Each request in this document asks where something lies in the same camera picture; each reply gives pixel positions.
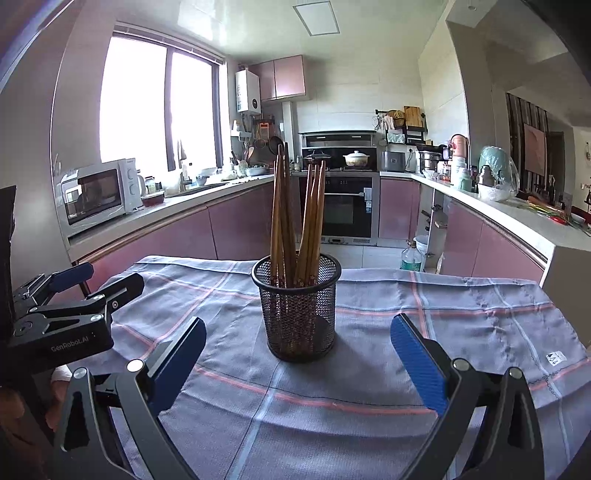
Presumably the black wall rack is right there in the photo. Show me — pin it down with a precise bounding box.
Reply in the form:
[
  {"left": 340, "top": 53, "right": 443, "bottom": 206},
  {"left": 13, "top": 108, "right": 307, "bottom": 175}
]
[{"left": 375, "top": 107, "right": 428, "bottom": 146}]

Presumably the pink wall cabinet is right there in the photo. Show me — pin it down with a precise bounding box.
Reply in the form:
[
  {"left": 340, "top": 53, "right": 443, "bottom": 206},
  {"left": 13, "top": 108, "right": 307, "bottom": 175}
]
[{"left": 249, "top": 55, "right": 310, "bottom": 102}]

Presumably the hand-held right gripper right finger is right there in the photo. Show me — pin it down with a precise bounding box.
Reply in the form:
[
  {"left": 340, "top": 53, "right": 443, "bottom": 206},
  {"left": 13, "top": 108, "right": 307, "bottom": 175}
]
[{"left": 390, "top": 313, "right": 546, "bottom": 480}]

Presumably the black mesh utensil holder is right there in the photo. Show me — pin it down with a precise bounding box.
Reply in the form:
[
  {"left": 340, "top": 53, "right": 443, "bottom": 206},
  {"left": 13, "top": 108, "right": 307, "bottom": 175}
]
[{"left": 252, "top": 255, "right": 342, "bottom": 363}]

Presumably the white microwave oven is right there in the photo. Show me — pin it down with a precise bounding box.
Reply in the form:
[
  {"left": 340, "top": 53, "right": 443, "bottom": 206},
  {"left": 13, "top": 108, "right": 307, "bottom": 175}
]
[{"left": 55, "top": 159, "right": 144, "bottom": 238}]

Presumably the kitchen window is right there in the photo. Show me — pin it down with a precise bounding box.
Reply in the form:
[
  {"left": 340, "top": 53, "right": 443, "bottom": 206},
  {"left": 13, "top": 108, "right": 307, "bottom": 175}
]
[{"left": 99, "top": 32, "right": 227, "bottom": 178}]

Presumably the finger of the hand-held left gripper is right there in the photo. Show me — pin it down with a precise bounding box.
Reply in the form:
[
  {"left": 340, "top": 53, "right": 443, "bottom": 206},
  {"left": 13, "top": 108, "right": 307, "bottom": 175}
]
[
  {"left": 14, "top": 272, "right": 145, "bottom": 342},
  {"left": 11, "top": 262, "right": 95, "bottom": 319}
]

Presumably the steel steamer pot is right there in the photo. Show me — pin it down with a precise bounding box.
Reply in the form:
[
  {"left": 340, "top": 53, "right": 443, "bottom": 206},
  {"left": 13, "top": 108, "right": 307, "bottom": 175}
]
[{"left": 418, "top": 150, "right": 446, "bottom": 174}]

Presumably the brown wall picture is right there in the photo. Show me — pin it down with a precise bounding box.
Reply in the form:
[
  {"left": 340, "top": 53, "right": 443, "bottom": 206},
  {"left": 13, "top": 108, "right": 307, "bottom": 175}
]
[{"left": 523, "top": 124, "right": 548, "bottom": 176}]

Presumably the pink kitchen base cabinet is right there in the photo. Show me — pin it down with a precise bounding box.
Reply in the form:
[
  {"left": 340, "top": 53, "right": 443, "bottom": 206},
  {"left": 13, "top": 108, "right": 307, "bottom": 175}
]
[
  {"left": 379, "top": 173, "right": 591, "bottom": 296},
  {"left": 65, "top": 175, "right": 301, "bottom": 287}
]

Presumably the white wall water heater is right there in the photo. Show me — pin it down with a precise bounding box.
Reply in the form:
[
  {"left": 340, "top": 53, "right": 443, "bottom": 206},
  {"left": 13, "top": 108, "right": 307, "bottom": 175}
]
[{"left": 235, "top": 70, "right": 262, "bottom": 114}]

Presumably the bunch of wooden chopsticks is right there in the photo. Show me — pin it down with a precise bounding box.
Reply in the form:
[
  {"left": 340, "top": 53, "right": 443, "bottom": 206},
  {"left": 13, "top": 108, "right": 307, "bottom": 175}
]
[{"left": 270, "top": 142, "right": 327, "bottom": 356}]

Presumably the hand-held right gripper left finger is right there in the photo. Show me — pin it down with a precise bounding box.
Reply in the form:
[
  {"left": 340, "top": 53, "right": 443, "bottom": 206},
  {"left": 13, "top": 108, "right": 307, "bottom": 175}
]
[{"left": 52, "top": 315, "right": 208, "bottom": 480}]

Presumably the steel range hood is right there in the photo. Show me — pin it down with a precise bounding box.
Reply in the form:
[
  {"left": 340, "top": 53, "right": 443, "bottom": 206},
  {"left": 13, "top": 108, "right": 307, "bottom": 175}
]
[{"left": 299, "top": 131, "right": 378, "bottom": 149}]

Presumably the plastic oil bottle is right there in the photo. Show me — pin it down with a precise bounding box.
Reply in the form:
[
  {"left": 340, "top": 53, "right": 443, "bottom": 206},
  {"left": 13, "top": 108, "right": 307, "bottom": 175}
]
[{"left": 399, "top": 240, "right": 423, "bottom": 273}]

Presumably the plaid grey tablecloth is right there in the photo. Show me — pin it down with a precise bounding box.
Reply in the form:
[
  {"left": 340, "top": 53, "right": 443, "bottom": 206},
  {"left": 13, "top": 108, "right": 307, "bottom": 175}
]
[{"left": 69, "top": 255, "right": 589, "bottom": 480}]

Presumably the person's left hand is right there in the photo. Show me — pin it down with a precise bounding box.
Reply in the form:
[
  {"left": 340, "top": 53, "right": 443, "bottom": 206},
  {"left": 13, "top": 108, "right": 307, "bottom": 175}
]
[{"left": 0, "top": 368, "right": 75, "bottom": 462}]

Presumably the black built-in oven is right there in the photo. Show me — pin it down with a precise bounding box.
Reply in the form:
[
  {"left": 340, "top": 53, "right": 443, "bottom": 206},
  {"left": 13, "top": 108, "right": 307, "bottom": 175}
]
[{"left": 300, "top": 174, "right": 380, "bottom": 245}]

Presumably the ceiling light panel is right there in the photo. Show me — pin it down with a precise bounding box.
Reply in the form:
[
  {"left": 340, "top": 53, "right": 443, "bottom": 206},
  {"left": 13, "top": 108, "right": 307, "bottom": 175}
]
[{"left": 292, "top": 1, "right": 342, "bottom": 37}]

